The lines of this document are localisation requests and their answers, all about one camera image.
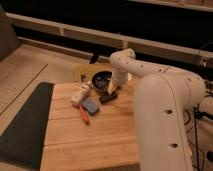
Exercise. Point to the black rectangular block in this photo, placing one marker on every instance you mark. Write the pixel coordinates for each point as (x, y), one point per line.
(107, 97)

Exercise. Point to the blue grey sponge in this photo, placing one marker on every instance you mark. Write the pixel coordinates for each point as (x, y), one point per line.
(90, 106)

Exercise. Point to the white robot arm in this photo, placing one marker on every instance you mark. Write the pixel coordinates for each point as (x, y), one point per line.
(161, 96)

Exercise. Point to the white plastic bottle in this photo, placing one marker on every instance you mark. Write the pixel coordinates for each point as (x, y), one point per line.
(81, 94)

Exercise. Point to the white shelf rail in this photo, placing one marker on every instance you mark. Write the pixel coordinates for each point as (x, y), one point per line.
(108, 39)

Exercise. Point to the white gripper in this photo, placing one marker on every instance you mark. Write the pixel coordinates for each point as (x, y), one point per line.
(119, 78)

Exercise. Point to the dark ceramic bowl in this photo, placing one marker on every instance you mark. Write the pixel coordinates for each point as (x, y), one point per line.
(101, 81)

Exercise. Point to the dark floor mat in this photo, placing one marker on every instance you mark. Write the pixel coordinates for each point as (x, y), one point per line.
(23, 141)

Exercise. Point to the orange marker pen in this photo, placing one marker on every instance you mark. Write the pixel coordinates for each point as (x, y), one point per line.
(84, 115)

